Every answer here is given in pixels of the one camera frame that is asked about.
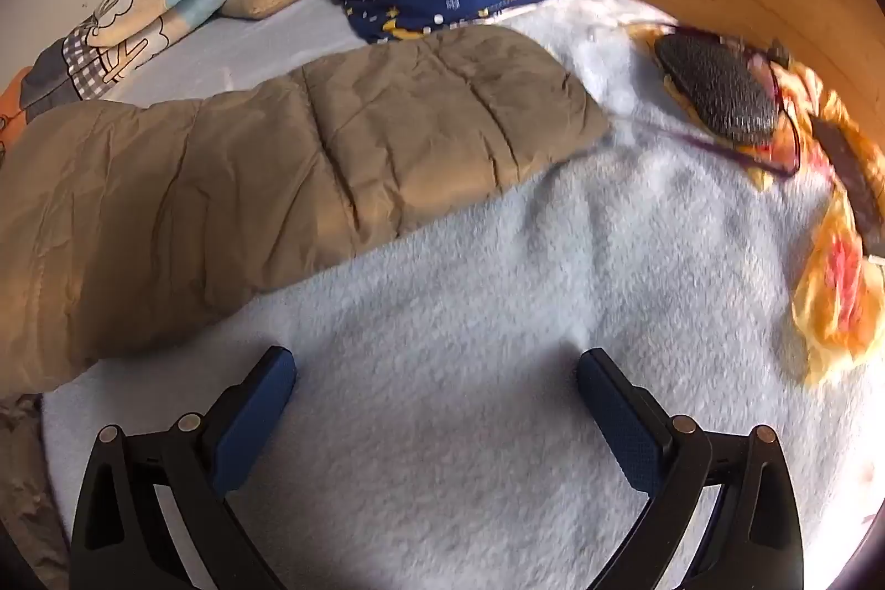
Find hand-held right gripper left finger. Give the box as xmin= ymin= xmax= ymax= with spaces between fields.
xmin=69 ymin=345 xmax=298 ymax=590

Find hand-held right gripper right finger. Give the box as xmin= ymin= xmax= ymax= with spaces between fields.
xmin=576 ymin=347 xmax=804 ymax=590

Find brown puffer jacket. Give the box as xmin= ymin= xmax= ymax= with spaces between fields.
xmin=0 ymin=24 xmax=611 ymax=398

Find white fleece blanket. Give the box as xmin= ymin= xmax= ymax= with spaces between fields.
xmin=41 ymin=0 xmax=885 ymax=590

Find orange floral cloth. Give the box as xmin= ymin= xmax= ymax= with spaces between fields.
xmin=626 ymin=22 xmax=885 ymax=388

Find dark mesh pouch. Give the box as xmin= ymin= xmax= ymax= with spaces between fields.
xmin=653 ymin=29 xmax=782 ymax=144

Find maroon cord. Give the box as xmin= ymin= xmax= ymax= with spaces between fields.
xmin=617 ymin=19 xmax=804 ymax=180

